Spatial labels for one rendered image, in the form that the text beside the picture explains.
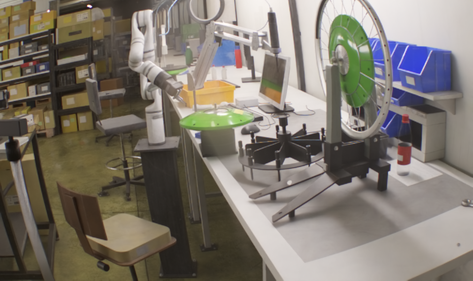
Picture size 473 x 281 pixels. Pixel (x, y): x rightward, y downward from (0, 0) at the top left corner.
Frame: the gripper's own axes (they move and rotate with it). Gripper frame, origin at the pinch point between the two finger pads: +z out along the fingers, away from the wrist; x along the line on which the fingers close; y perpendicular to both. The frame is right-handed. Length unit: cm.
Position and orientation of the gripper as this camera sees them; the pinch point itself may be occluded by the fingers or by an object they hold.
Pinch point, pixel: (186, 104)
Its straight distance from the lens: 221.2
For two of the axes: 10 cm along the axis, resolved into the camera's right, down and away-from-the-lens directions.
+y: 4.5, -7.8, -4.4
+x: 4.5, -2.3, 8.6
